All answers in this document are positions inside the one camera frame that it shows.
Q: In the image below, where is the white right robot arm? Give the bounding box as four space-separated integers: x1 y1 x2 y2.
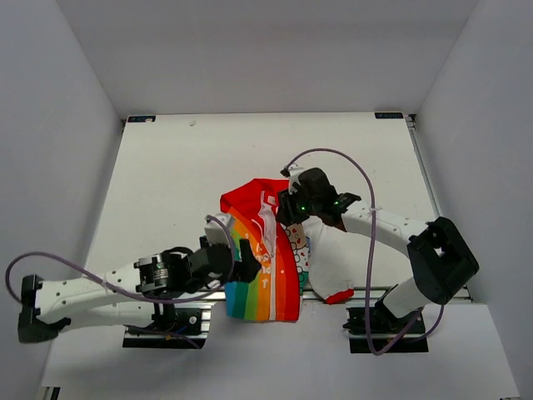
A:
276 167 480 333

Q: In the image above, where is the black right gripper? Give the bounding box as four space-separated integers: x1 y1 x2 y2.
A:
276 182 321 227

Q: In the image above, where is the blue label corner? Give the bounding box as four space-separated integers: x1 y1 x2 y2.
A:
127 115 156 123
374 112 404 119

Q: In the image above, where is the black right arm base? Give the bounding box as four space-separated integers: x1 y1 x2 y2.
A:
342 303 426 336

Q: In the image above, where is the aluminium right side rail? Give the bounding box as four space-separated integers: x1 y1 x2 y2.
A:
406 114 464 276

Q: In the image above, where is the blue label left corner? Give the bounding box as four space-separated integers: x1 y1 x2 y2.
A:
127 115 156 123

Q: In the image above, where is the blue label right corner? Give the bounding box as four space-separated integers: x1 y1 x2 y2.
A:
374 112 404 119

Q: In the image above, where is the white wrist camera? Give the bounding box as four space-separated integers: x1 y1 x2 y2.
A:
204 213 235 245
280 164 305 181

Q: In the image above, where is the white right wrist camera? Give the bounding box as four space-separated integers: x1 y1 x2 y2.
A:
280 164 305 181

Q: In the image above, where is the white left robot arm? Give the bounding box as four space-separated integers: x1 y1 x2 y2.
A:
17 238 262 344

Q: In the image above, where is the colourful cartoon children's jacket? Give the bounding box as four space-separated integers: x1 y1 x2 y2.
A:
220 178 354 322

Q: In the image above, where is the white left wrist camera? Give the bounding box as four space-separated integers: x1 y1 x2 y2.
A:
204 213 235 245

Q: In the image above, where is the aluminium table edge rail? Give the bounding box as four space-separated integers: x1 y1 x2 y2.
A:
77 272 471 302

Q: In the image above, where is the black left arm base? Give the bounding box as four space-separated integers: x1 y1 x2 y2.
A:
123 302 213 339

